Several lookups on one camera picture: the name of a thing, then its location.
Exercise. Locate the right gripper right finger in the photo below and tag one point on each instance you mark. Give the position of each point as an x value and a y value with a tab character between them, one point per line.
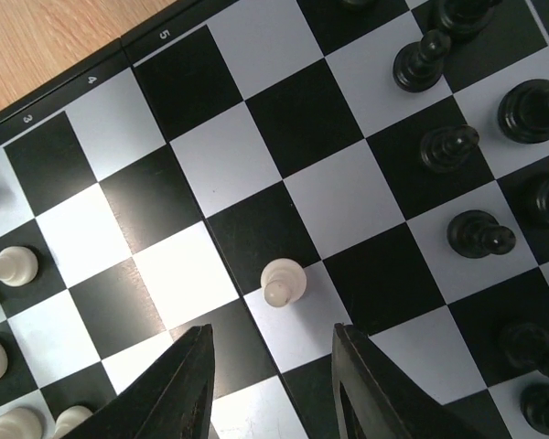
374	398

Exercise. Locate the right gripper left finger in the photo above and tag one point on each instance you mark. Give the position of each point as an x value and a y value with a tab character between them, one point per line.
171	399

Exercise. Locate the black white chess board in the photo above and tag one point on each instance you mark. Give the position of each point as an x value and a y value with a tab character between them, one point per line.
156	179

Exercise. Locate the black king piece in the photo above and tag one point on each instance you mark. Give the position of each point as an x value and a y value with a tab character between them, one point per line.
526	345

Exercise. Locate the black pawn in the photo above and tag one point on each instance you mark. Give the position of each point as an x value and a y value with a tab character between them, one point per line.
419	66
476	234
534	403
444	150

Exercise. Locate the black bishop far side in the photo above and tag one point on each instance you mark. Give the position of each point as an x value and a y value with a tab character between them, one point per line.
523	114

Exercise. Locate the black knight far side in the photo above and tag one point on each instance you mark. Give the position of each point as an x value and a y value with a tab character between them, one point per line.
462	19

